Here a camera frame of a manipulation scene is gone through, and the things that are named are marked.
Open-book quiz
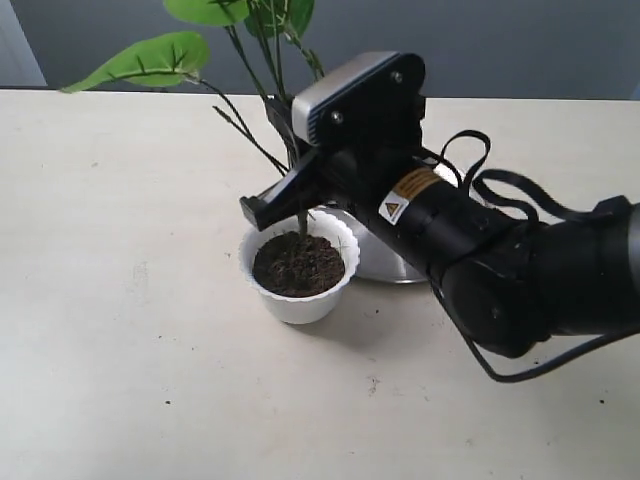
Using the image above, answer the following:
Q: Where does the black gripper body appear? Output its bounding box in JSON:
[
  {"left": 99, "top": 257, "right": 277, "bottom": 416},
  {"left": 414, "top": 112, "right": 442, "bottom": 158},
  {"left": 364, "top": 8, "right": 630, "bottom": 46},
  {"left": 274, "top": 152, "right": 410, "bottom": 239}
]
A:
[{"left": 299, "top": 99, "right": 450, "bottom": 260}]

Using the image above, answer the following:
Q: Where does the dark brown potting soil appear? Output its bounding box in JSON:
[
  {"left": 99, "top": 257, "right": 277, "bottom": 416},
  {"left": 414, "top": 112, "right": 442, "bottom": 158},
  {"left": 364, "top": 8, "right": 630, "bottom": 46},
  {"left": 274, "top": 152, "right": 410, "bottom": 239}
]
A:
[{"left": 252, "top": 231, "right": 346, "bottom": 298}]

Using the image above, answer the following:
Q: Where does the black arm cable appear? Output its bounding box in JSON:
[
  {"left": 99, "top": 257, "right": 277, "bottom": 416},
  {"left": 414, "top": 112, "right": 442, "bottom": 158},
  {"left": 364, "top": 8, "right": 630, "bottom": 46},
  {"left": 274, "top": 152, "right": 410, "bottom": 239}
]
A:
[{"left": 429, "top": 129, "right": 640, "bottom": 385}]

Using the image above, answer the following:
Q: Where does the artificial red anthurium plant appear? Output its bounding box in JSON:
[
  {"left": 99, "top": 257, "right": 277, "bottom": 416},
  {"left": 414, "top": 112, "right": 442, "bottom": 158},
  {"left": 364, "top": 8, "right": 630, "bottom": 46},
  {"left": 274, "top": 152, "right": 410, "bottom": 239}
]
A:
[{"left": 58, "top": 0, "right": 326, "bottom": 251}]

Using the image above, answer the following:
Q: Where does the white scalloped plastic pot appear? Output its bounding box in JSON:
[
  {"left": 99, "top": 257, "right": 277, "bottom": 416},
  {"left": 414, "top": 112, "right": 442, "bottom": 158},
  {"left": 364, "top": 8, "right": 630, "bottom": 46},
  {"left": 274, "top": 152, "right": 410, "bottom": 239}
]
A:
[{"left": 239, "top": 209, "right": 360, "bottom": 324}]

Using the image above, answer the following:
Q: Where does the round stainless steel plate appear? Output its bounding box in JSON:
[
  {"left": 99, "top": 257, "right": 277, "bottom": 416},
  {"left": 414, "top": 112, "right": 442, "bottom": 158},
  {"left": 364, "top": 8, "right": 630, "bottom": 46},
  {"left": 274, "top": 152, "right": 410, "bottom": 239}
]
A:
[{"left": 321, "top": 206, "right": 427, "bottom": 284}]

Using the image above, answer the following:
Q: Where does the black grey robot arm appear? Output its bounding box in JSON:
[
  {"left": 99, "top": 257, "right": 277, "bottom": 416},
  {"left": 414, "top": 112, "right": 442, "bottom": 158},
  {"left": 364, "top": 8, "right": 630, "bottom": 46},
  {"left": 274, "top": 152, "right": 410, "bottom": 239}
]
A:
[{"left": 241, "top": 94, "right": 639, "bottom": 358}]

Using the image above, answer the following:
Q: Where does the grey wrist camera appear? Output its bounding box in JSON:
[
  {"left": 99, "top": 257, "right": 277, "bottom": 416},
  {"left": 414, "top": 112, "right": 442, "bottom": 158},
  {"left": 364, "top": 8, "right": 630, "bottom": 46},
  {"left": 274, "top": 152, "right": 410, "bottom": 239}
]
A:
[{"left": 291, "top": 51, "right": 426, "bottom": 147}]

